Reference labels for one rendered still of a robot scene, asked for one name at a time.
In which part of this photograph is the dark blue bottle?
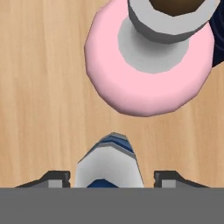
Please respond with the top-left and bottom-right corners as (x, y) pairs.
(208, 0), (224, 69)

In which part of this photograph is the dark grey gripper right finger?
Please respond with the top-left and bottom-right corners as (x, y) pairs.
(153, 170), (210, 189)

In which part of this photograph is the white bottle with blue bands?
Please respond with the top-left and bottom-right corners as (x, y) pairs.
(73, 131), (145, 189)

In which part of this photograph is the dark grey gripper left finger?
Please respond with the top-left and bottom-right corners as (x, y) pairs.
(15, 170), (72, 189)

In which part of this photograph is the pink bottle with grey neck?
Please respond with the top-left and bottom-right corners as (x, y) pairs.
(84, 0), (221, 118)

